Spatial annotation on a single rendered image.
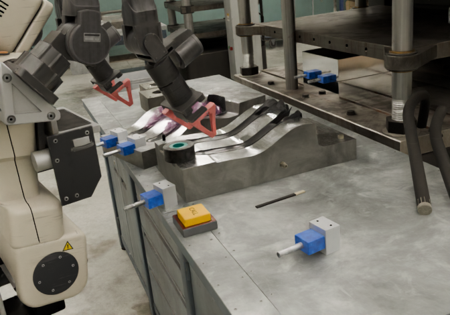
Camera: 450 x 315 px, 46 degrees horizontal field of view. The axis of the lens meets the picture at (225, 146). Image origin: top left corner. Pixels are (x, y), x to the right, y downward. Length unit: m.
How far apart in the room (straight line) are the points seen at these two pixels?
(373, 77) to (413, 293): 1.33
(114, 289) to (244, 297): 1.62
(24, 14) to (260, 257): 0.67
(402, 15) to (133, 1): 0.87
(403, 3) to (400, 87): 0.25
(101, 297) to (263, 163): 1.34
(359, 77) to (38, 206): 1.36
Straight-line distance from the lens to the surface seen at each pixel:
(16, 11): 1.16
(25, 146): 1.22
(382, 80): 2.21
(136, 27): 1.08
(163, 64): 1.12
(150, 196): 1.30
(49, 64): 1.03
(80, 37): 1.02
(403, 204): 1.28
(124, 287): 2.55
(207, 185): 1.33
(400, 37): 1.69
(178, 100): 1.15
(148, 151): 1.58
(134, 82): 4.81
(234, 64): 5.74
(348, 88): 2.12
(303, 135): 1.41
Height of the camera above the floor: 1.36
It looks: 19 degrees down
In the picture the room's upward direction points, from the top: 6 degrees counter-clockwise
